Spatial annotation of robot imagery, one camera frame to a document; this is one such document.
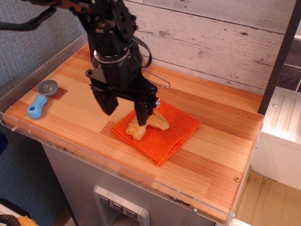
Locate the stainless steel pot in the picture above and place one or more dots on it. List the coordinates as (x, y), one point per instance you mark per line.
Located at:
(155, 79)

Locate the clear acrylic edge guard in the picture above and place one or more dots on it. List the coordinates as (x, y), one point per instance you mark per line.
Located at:
(206, 188)

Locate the dark right post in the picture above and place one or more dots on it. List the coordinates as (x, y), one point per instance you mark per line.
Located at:
(282, 55)

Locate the white toy sink unit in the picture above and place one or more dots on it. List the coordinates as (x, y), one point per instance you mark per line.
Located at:
(277, 154)

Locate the orange knitted cloth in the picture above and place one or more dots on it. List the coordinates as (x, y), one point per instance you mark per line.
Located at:
(159, 145)

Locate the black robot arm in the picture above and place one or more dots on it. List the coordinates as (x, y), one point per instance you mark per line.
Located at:
(114, 52)

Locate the silver dispenser panel with buttons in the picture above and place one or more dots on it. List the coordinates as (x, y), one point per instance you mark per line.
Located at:
(115, 210)

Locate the yellow object at corner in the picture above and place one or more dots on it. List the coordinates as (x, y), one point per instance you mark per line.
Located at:
(26, 221)

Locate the grey toy fridge cabinet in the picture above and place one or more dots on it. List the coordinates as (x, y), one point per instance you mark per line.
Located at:
(78, 178)

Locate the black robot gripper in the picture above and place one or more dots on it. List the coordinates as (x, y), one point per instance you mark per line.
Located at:
(122, 78)

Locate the blue handled grey spoon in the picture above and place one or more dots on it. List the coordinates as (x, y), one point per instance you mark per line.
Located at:
(45, 89)

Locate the tan toy chicken piece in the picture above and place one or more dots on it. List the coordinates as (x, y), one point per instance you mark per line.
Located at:
(156, 121)

